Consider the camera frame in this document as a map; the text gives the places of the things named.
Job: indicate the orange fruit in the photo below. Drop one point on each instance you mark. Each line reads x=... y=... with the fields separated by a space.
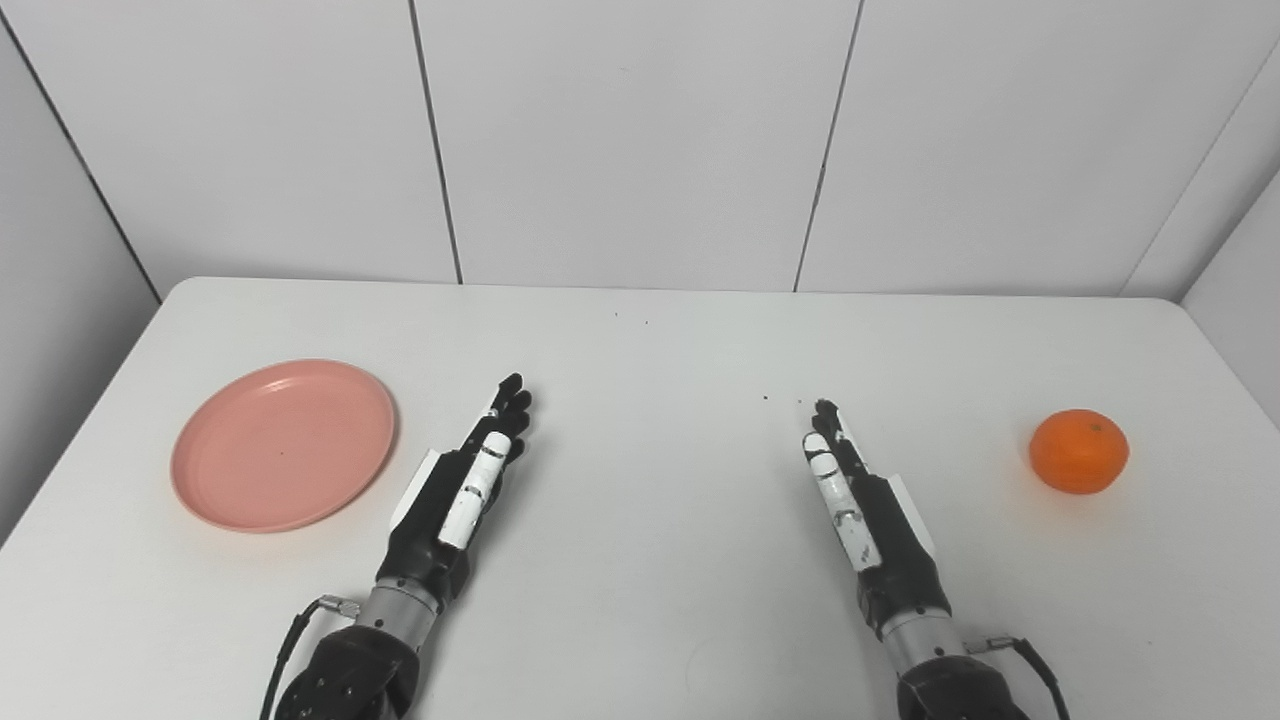
x=1079 y=451

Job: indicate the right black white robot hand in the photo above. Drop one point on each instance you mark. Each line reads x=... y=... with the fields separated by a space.
x=870 y=520

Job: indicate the pink round plate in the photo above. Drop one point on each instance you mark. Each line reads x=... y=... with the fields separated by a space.
x=283 y=445

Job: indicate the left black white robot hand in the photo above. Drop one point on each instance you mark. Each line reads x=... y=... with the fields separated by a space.
x=455 y=500

